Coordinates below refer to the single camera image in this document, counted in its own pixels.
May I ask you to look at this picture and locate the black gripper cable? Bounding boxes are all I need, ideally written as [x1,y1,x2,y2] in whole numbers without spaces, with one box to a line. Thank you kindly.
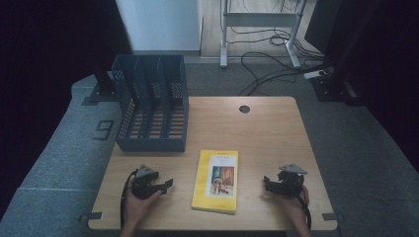
[120,169,138,229]
[290,183,312,231]

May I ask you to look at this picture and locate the white power strip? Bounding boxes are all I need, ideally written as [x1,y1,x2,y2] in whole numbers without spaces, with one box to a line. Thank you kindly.
[302,69,327,80]

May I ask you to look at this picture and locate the black stand base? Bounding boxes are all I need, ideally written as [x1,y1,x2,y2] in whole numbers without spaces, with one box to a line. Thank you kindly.
[81,67,119,107]
[310,0,379,107]

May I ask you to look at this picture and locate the white board panel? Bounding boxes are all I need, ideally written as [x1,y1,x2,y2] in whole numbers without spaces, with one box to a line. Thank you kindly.
[115,0,203,56]

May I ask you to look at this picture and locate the person's left hand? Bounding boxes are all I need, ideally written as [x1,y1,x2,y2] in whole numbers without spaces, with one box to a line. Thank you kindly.
[123,191,163,227]

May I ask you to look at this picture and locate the person's right hand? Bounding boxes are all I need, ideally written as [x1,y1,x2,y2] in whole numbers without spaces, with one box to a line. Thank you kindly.
[278,186,311,225]

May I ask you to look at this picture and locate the yellow book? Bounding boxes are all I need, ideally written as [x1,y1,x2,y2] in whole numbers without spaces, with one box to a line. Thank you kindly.
[191,149,239,215]

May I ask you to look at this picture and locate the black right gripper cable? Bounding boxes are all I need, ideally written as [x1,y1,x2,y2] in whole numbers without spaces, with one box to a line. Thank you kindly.
[290,183,312,231]

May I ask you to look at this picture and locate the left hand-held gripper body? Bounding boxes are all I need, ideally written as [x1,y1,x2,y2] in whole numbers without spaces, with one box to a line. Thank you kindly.
[130,163,166,200]

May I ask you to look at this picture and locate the black floor cables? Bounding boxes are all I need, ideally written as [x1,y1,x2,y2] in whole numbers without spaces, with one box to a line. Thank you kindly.
[226,0,332,98]

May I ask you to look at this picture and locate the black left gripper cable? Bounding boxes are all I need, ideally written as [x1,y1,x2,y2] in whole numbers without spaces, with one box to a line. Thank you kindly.
[120,169,138,229]

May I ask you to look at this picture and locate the black curtain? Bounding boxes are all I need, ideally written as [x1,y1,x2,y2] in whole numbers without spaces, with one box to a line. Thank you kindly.
[0,0,133,220]
[304,0,419,174]

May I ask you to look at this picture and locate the white metal desk frame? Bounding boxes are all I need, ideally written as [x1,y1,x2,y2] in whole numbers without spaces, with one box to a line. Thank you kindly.
[219,0,308,69]

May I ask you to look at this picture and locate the blue perforated file rack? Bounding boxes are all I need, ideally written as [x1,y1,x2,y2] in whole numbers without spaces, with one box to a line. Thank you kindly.
[111,53,190,153]

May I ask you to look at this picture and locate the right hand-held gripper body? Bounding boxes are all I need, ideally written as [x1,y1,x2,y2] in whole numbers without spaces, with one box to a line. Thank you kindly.
[278,163,308,198]

